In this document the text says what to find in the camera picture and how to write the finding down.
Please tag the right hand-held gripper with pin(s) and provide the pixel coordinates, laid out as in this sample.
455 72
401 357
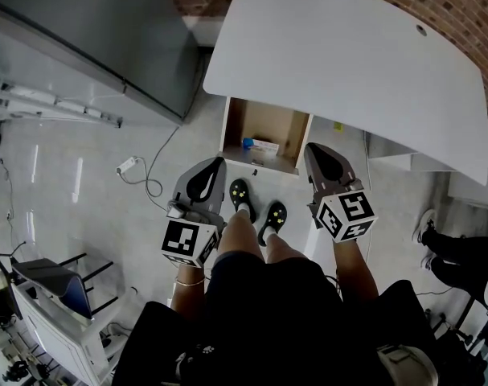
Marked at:
348 215

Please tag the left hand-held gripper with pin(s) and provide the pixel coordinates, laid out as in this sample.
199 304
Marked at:
181 237

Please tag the blue and yellow cardboard box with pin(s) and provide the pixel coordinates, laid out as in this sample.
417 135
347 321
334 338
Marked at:
263 146

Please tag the white wooden drawer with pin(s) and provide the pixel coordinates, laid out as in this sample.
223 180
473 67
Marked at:
267 119

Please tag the person's right forearm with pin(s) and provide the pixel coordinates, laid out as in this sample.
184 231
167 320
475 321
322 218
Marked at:
354 272

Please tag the person's left forearm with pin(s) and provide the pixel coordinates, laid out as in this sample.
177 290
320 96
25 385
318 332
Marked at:
187 296

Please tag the person's left black shoe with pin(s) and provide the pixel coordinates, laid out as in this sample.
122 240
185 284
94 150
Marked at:
241 195

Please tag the person's black shoe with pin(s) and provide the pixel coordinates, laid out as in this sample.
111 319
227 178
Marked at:
273 219
241 195

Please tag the small yellow tag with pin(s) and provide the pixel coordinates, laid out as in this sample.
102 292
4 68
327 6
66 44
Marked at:
338 127

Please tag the person's left leg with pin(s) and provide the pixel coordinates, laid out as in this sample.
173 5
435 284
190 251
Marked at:
239 235

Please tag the person's leg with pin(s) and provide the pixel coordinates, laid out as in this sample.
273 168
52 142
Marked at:
284 249
239 235

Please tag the person's right black shoe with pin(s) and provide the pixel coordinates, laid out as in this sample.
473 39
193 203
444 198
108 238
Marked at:
273 219

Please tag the white power strip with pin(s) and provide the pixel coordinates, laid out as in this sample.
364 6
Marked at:
127 165

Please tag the person's right leg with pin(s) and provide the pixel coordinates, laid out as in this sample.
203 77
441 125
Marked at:
284 249

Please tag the white desk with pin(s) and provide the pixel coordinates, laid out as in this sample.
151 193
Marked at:
348 54

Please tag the person's black clothes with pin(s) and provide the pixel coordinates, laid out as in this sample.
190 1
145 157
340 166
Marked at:
275 316

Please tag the dark grey chair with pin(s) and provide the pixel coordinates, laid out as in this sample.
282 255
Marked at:
54 284

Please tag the white metal shelf rack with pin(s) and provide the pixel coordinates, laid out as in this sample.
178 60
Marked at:
34 95

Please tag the white refrigerator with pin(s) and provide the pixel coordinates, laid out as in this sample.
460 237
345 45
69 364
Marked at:
87 34

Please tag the beige waist bag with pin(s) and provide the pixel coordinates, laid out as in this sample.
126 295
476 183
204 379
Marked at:
406 364

